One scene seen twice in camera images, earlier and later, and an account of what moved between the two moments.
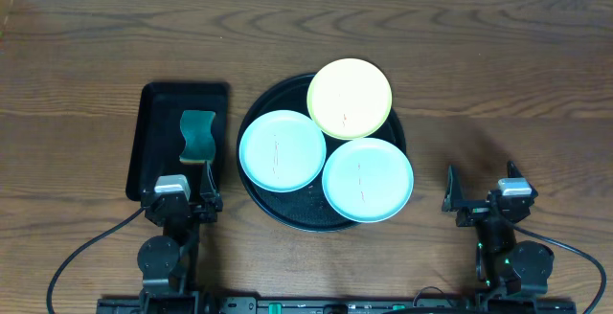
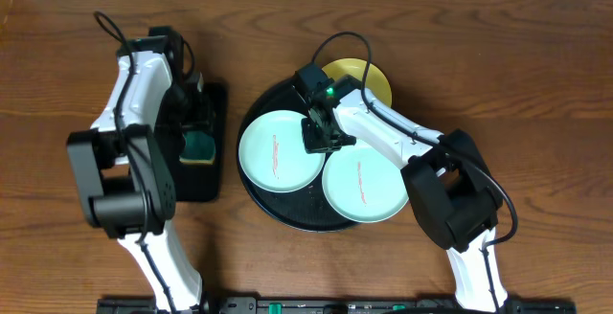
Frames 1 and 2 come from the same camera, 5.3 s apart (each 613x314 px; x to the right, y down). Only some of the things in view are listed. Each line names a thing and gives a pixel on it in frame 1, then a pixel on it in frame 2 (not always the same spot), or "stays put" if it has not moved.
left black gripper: x=215 y=199 to x=206 y=118
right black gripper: x=455 y=190 to x=312 y=145
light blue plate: x=368 y=180 stays put
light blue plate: x=283 y=151 stays put
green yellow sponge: x=199 y=143 stays put
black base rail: x=336 y=305 stays put
